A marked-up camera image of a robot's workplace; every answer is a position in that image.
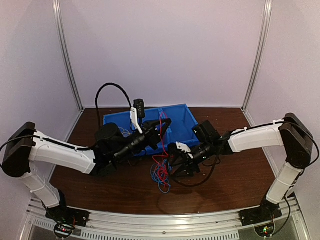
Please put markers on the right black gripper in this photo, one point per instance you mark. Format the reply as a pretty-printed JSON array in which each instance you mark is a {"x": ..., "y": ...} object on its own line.
[{"x": 187, "y": 161}]

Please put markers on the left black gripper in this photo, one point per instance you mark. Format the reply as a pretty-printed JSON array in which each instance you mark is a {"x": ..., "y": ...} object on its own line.
[{"x": 149, "y": 129}]

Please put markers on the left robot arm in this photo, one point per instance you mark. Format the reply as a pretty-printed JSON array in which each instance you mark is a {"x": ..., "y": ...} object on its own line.
[{"x": 28, "y": 145}]

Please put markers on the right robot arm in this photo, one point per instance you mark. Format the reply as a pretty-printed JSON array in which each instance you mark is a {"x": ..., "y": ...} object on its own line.
[{"x": 288, "y": 132}]

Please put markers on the blue three-compartment bin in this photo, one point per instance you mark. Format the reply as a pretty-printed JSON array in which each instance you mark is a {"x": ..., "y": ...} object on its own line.
[{"x": 181, "y": 127}]

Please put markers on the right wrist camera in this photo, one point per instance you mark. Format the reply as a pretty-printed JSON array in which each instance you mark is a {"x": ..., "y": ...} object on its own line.
[{"x": 178, "y": 148}]

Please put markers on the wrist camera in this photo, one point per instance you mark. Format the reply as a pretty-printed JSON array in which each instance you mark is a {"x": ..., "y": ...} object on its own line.
[
  {"x": 178, "y": 148},
  {"x": 137, "y": 113}
]

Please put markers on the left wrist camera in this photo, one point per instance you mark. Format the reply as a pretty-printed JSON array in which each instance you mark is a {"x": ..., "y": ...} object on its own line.
[{"x": 137, "y": 113}]

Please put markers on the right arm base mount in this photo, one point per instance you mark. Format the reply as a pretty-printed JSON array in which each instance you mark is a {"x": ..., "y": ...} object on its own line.
[{"x": 261, "y": 218}]

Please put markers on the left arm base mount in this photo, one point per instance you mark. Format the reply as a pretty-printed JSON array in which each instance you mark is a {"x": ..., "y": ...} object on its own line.
[{"x": 67, "y": 223}]

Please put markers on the aluminium front rail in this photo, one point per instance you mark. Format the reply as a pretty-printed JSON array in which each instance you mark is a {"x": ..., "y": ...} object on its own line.
[{"x": 221, "y": 225}]

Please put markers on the right aluminium frame post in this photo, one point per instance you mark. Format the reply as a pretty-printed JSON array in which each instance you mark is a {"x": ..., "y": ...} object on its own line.
[{"x": 264, "y": 32}]

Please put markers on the aluminium frame post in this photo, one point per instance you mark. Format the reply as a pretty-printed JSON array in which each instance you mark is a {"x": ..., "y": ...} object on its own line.
[
  {"x": 65, "y": 53},
  {"x": 264, "y": 32}
]

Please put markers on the left aluminium frame post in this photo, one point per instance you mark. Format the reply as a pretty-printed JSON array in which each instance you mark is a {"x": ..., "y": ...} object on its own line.
[{"x": 65, "y": 53}]

